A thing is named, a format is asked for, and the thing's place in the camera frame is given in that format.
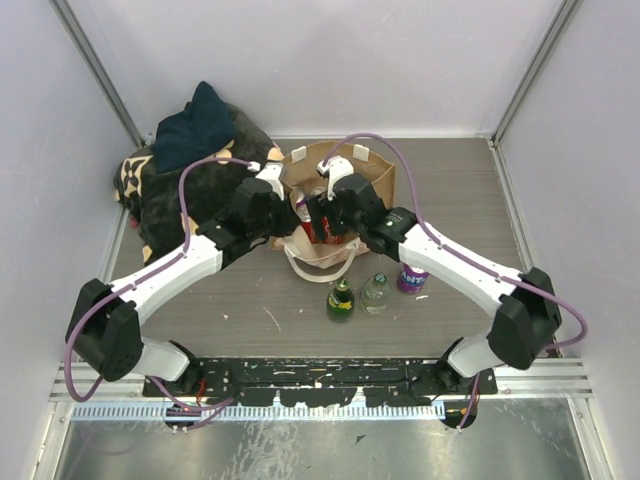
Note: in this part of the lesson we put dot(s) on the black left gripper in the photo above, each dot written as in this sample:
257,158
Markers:
290,219

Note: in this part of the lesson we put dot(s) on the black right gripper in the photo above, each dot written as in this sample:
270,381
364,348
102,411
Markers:
320,206

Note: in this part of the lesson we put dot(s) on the tan canvas tote bag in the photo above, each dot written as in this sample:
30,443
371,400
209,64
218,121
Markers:
322,263

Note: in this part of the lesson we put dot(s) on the clear glass Chang bottle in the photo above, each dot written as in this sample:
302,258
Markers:
375,294

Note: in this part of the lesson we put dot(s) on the green Perrier bottle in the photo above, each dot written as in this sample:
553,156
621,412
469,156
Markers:
340,302

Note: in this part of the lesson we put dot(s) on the purple fanta can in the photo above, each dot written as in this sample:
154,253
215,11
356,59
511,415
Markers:
411,279
298,198

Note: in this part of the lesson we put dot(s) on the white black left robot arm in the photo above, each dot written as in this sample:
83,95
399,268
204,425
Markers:
105,328

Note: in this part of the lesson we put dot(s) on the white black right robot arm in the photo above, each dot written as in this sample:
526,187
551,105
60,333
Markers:
524,318

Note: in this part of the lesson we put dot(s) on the red Coke can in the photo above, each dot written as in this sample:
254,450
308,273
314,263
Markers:
307,225
329,237
318,193

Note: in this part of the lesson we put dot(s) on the dark blue cloth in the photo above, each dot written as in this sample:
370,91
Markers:
202,128

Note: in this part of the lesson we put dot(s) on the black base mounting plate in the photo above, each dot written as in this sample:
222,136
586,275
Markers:
321,382

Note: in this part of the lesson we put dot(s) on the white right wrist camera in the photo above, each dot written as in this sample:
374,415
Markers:
334,169

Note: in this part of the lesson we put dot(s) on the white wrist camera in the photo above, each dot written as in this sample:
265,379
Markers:
271,173
334,169

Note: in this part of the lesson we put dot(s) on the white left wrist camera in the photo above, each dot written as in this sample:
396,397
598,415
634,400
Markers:
271,173

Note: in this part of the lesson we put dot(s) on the grey slotted cable duct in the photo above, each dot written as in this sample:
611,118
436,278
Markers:
164,411

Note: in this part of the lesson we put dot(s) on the aluminium frame rail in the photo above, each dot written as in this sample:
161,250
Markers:
83,378

